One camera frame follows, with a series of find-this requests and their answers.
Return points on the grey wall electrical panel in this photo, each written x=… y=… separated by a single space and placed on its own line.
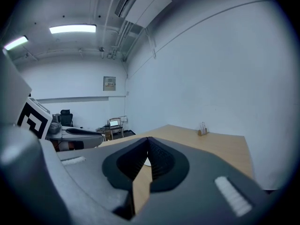
x=109 y=83

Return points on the white ceiling air conditioner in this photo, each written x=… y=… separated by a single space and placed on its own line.
x=144 y=5

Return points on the white ceiling pipes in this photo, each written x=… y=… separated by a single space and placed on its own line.
x=122 y=39

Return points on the long ceiling light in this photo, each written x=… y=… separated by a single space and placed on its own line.
x=16 y=42
x=72 y=28

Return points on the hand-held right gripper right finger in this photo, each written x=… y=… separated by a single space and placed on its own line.
x=199 y=196

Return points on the wooden table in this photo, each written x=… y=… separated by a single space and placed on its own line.
x=211 y=144

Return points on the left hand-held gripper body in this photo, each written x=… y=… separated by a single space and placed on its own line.
x=35 y=123

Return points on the small wooden side desk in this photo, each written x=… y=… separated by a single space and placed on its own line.
x=114 y=130

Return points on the black office chair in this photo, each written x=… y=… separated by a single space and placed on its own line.
x=66 y=118

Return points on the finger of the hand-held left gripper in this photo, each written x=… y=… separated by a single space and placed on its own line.
x=84 y=132
x=89 y=141

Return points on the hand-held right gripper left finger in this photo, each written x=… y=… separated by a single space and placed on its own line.
x=93 y=172

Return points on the open laptop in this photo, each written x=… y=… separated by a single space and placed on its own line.
x=114 y=123

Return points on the wooden holder with sticks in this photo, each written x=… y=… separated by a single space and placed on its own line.
x=203 y=130

